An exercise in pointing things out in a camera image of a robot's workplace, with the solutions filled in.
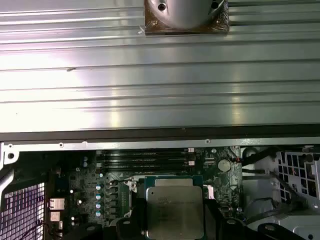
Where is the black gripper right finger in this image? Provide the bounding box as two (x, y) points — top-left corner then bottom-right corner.
(203, 198), (298, 240)

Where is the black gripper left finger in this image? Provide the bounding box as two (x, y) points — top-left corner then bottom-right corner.
(74, 197), (148, 240)

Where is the metal socket cover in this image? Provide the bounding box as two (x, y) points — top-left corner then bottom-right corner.
(202, 184), (215, 200)

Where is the silver CPU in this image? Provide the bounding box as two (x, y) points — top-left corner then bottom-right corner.
(145, 186), (204, 240)

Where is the metal locking lever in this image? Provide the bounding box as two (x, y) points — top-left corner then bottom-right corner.
(108, 177), (132, 186)

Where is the CPU socket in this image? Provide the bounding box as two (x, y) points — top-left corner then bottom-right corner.
(117, 174), (217, 240)

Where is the black RAM slot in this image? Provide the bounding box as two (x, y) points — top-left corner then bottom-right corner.
(96, 161), (196, 168)
(96, 167), (191, 174)
(96, 149), (196, 155)
(96, 155), (196, 162)

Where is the green motherboard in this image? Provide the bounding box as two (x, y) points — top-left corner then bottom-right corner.
(48, 147), (243, 240)

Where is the silver coin battery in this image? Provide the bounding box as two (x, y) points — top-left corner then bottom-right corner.
(217, 159), (231, 172)

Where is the black and silver PC case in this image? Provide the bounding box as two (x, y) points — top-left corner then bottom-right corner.
(0, 126), (320, 240)

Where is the silver rear port block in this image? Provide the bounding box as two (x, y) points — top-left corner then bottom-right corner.
(49, 197), (65, 211)
(49, 211), (63, 224)

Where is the silver metal drive cage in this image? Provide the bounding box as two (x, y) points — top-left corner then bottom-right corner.
(274, 146), (320, 201)

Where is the silver metal bracket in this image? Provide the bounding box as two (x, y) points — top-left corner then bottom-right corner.
(242, 174), (281, 219)

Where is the black cable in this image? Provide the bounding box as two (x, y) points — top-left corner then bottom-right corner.
(241, 146), (283, 176)

